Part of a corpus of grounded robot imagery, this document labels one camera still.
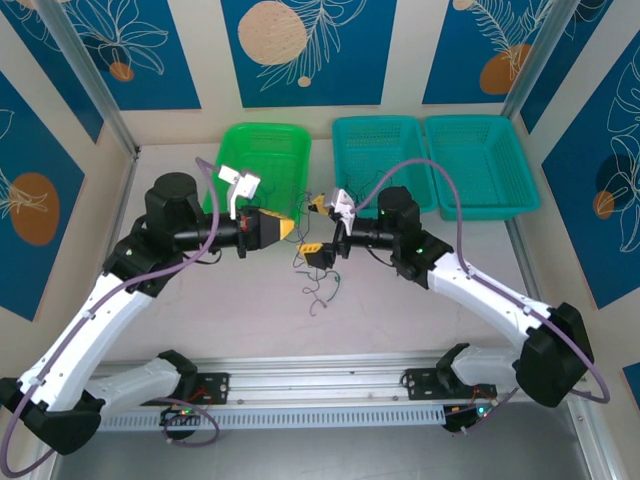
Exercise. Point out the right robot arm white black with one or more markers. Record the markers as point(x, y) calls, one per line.
point(490, 295)

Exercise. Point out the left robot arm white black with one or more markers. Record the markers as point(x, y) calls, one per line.
point(90, 330)

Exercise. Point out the green plastic basket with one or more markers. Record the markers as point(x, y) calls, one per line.
point(270, 155)

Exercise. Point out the teal plastic basket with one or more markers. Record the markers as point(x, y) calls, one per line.
point(480, 160)
point(380, 145)

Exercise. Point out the small controller circuit board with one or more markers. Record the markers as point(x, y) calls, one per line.
point(472, 415)
point(181, 413)

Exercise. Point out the grey metal panel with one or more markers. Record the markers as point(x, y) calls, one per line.
point(320, 457)

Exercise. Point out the aluminium table side rail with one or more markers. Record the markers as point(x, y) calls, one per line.
point(520, 250)
point(122, 200)

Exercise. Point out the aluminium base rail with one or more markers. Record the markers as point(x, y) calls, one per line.
point(320, 375)

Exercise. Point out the blue floral wall poster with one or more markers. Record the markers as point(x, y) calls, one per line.
point(150, 45)
point(45, 250)
point(580, 65)
point(590, 200)
point(460, 50)
point(340, 60)
point(30, 45)

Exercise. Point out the aluminium frame post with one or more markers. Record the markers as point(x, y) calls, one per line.
point(535, 65)
point(95, 85)

